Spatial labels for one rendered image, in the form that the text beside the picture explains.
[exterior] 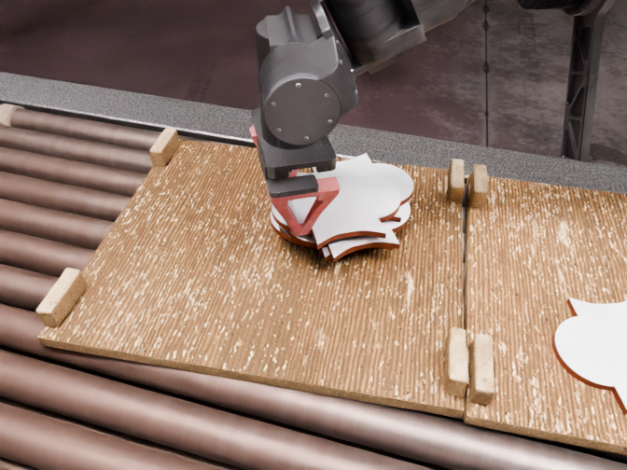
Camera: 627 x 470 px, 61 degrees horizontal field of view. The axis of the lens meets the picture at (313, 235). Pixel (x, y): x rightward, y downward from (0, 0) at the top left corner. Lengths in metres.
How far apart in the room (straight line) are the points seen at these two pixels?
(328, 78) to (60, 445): 0.38
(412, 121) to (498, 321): 2.10
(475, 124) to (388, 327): 2.18
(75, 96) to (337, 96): 0.67
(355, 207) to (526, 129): 2.16
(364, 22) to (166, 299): 0.33
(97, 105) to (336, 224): 0.53
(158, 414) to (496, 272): 0.37
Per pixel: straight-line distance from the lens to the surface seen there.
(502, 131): 2.65
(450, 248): 0.62
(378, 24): 0.46
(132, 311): 0.58
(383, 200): 0.59
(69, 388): 0.57
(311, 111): 0.40
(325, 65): 0.40
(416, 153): 0.80
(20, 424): 0.56
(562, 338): 0.57
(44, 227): 0.75
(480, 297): 0.58
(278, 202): 0.49
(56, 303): 0.58
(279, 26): 0.47
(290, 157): 0.49
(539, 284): 0.62
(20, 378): 0.59
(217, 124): 0.86
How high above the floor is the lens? 1.37
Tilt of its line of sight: 44 degrees down
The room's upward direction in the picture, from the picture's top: straight up
